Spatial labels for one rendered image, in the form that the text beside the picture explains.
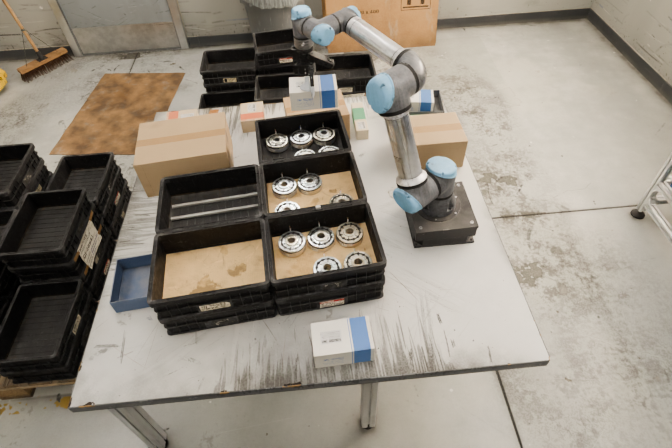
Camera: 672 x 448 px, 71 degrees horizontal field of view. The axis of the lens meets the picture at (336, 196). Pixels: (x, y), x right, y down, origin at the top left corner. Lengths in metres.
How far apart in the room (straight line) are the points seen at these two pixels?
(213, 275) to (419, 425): 1.17
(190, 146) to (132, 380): 0.99
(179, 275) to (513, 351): 1.20
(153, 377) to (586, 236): 2.46
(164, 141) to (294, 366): 1.17
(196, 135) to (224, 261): 0.70
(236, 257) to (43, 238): 1.19
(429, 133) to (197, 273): 1.18
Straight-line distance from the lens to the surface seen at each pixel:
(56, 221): 2.74
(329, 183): 1.99
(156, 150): 2.23
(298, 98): 1.99
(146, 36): 4.95
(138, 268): 2.06
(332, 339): 1.62
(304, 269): 1.72
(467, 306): 1.82
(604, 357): 2.74
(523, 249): 2.96
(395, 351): 1.70
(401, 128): 1.60
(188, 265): 1.82
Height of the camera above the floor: 2.24
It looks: 47 degrees down
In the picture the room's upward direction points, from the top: 3 degrees counter-clockwise
